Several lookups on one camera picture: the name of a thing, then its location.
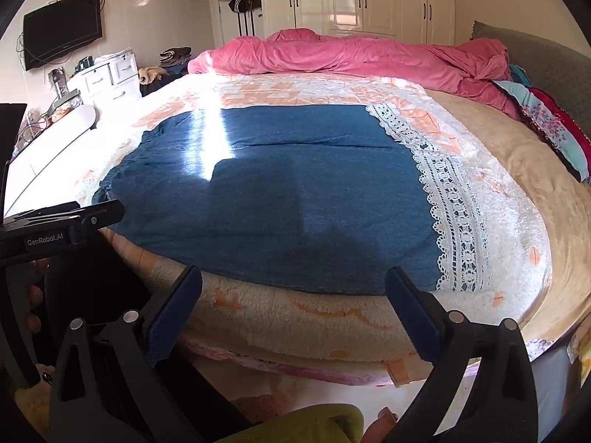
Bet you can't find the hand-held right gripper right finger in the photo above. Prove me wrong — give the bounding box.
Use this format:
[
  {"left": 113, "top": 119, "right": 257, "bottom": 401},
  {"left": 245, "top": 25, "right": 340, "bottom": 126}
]
[{"left": 385, "top": 266, "right": 539, "bottom": 443}]

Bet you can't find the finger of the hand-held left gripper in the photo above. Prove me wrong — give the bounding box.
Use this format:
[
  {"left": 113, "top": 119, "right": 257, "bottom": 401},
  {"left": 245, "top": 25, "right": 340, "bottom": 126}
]
[{"left": 0, "top": 199, "right": 126, "bottom": 245}]

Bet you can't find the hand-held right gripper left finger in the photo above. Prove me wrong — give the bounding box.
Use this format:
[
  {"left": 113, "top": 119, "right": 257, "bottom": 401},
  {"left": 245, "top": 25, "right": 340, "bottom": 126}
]
[{"left": 48, "top": 264, "right": 252, "bottom": 443}]

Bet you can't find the blue denim pants lace hem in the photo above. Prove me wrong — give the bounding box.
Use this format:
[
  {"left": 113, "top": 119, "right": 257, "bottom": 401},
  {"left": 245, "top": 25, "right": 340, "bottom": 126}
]
[{"left": 91, "top": 104, "right": 493, "bottom": 297}]

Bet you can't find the person's left hand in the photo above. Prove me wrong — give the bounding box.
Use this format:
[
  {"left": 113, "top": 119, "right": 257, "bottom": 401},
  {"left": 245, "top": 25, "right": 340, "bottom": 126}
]
[{"left": 25, "top": 258, "right": 49, "bottom": 333}]

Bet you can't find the white bed footboard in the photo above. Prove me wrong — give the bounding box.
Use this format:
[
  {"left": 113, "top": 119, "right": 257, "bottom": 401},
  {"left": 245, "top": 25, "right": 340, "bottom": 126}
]
[{"left": 0, "top": 103, "right": 98, "bottom": 217}]

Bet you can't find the dark flat panel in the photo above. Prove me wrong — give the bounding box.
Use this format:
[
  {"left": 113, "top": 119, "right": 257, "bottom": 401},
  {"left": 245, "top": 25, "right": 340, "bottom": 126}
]
[{"left": 0, "top": 103, "right": 29, "bottom": 168}]

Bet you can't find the white drawer cabinet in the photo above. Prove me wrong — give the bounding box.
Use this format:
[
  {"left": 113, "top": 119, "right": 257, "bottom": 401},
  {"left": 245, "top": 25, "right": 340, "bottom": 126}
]
[{"left": 68, "top": 50, "right": 142, "bottom": 103}]

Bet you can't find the dark blue cloth heap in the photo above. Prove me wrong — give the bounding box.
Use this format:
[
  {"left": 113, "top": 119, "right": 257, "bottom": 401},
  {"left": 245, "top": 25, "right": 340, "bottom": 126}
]
[{"left": 140, "top": 62, "right": 191, "bottom": 99}]

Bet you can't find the beige plush toy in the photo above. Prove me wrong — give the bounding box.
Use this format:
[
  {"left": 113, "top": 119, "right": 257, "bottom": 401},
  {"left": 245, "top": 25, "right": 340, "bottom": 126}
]
[{"left": 138, "top": 66, "right": 168, "bottom": 85}]

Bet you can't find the yellow-green garment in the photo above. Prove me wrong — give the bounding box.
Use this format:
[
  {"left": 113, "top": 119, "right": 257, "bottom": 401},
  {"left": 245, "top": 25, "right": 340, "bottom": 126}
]
[{"left": 228, "top": 403, "right": 366, "bottom": 443}]

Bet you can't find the pile of folded dark clothes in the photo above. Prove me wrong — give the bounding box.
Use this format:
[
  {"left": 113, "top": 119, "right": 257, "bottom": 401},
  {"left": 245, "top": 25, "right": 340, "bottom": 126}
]
[{"left": 159, "top": 47, "right": 193, "bottom": 67}]

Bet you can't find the beige bed sheet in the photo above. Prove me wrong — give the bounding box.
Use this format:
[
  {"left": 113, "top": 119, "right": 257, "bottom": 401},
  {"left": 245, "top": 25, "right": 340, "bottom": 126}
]
[{"left": 427, "top": 87, "right": 591, "bottom": 349}]

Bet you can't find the white door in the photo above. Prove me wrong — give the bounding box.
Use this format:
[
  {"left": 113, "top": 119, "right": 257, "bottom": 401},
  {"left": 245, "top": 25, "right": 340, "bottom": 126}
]
[{"left": 209, "top": 0, "right": 265, "bottom": 51}]

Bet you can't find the stack of folded colourful clothes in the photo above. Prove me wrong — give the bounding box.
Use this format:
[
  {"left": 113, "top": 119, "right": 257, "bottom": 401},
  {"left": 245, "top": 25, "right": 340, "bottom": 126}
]
[{"left": 492, "top": 78, "right": 591, "bottom": 183}]

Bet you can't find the orange white printed fleece blanket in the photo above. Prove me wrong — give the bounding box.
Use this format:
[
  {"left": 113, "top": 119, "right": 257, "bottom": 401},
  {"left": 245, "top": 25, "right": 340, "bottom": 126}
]
[{"left": 74, "top": 71, "right": 553, "bottom": 387}]

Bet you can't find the dark red pillow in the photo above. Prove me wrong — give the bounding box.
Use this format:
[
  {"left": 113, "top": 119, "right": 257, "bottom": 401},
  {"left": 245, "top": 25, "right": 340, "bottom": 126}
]
[{"left": 530, "top": 87, "right": 591, "bottom": 149}]

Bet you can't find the pink duvet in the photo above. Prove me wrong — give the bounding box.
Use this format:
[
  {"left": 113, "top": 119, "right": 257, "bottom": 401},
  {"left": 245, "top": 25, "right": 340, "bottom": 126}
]
[{"left": 187, "top": 29, "right": 528, "bottom": 121}]

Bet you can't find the grey padded headboard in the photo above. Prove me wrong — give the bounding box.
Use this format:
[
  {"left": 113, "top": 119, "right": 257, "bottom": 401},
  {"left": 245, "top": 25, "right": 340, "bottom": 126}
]
[{"left": 470, "top": 21, "right": 591, "bottom": 141}]

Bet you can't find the white wardrobe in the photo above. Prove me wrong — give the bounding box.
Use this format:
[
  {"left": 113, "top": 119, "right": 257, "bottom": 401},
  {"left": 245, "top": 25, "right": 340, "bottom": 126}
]
[{"left": 257, "top": 0, "right": 456, "bottom": 48}]

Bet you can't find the black wall television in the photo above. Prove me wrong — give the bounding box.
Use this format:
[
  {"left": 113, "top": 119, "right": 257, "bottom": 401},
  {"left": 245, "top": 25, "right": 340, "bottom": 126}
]
[{"left": 23, "top": 0, "right": 103, "bottom": 72}]

